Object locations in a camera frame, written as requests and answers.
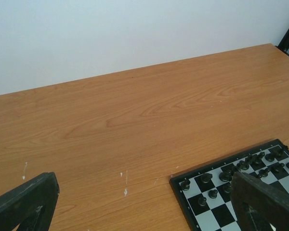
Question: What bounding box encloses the black queen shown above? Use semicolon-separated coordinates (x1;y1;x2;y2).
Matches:
236;157;253;170

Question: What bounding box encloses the black knight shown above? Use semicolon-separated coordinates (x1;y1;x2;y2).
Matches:
200;173;212;183

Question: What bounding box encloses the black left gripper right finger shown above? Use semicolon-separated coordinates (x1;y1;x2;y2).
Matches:
230;172;289;231

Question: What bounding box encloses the black pawn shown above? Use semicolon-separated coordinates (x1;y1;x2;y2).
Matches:
208;190;218;199
223;183;232;193
198;196;207;207

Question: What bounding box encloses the black rook corner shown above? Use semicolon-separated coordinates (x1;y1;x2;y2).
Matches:
180;179;191;191

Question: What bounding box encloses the black king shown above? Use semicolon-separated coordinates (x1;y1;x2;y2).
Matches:
250;153;265;166

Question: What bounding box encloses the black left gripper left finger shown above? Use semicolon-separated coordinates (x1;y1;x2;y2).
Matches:
0;172;60;231

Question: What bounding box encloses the black white chessboard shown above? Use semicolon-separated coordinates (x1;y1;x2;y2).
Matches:
170;139;289;231

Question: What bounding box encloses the black bishop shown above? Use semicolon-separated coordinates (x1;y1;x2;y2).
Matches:
219;170;232;182

